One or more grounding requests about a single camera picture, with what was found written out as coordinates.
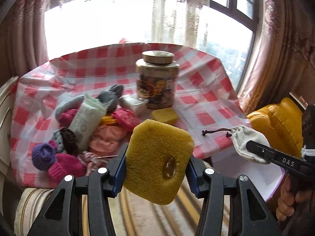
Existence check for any yellow leather sofa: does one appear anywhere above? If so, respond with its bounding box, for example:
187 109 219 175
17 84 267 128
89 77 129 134
247 98 303 158

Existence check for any magenta knitted hat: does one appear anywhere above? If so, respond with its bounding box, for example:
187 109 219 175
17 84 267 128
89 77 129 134
48 153 86 183

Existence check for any beige drawstring pouch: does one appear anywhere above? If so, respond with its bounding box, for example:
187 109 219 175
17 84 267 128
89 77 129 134
202 125 270 165

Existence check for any white storage box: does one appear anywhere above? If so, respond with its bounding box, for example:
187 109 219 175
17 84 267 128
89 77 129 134
211 147 284 201

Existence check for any right hand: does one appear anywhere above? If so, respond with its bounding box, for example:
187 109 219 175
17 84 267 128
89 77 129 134
276 175 314 222

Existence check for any small yellow sponge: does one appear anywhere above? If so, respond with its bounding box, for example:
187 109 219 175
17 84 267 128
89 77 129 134
152 108 178 126

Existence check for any large yellow sponge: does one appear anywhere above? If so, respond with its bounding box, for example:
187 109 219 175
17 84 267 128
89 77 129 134
124 119 194 205

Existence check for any pink scrunchie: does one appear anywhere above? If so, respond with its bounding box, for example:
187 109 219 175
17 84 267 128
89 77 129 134
112 108 140 132

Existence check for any floral fabric ribbon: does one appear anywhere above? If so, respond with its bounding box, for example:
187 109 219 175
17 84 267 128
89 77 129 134
77 151 118 176

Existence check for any gold lidded snack jar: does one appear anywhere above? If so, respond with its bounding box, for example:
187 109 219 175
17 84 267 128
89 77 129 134
136 51 179 109

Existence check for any dark brown knitted item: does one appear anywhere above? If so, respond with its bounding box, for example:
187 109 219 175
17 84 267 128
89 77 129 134
60 128 79 156

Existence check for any pink cloth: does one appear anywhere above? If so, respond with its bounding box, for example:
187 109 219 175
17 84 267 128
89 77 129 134
89 125 127 156

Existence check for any small magenta knitted sock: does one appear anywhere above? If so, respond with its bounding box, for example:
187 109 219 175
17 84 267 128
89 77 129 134
59 108 78 127

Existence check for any orange mesh ribbon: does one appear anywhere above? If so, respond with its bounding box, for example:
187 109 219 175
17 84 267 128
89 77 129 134
99 115 118 126

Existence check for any white wet wipes pack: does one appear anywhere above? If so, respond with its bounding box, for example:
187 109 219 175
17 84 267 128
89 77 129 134
68 94 107 151

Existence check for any striped beige cushion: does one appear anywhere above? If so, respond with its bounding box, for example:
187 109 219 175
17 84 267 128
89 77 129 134
14 160 231 236

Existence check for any grey knitted glove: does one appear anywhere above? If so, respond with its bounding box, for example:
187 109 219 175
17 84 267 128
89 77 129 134
55 95 85 122

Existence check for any purple knitted hat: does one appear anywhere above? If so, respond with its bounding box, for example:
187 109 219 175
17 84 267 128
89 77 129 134
31 140 58 171

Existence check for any pink floral curtain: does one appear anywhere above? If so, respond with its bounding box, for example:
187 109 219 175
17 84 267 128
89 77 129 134
238 0 314 113

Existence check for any grey knitted sock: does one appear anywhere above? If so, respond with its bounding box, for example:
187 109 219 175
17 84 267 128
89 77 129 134
97 84 124 113

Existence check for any red white checkered tablecloth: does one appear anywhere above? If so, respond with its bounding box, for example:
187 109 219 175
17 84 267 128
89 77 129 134
10 43 249 188

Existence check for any grey elephant plush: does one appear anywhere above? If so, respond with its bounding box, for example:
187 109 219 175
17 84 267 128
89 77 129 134
51 129 64 153

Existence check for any white cabinet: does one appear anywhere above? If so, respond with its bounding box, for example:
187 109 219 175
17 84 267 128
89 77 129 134
0 76 19 183

